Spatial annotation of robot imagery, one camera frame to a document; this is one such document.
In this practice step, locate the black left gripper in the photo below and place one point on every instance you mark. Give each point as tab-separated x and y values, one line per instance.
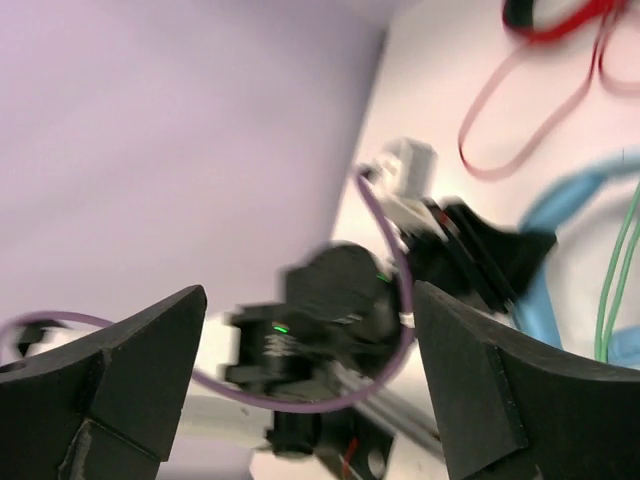
474	261

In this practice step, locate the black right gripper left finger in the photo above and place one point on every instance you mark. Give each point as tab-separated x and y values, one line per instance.
105	406

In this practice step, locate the red black headphones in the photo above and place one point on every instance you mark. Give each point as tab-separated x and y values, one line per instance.
520	17

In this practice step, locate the aluminium front rail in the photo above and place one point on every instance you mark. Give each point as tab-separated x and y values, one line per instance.
396	414

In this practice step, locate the light blue headphones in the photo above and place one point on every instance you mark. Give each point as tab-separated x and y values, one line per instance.
533	312

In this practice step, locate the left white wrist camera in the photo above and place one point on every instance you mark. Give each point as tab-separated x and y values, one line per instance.
398	177

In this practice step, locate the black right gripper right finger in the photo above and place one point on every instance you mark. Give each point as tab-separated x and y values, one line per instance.
510	407

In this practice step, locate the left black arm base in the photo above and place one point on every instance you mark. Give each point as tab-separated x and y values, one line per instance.
348	443

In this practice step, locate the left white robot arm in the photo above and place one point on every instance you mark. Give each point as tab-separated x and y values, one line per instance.
336	310

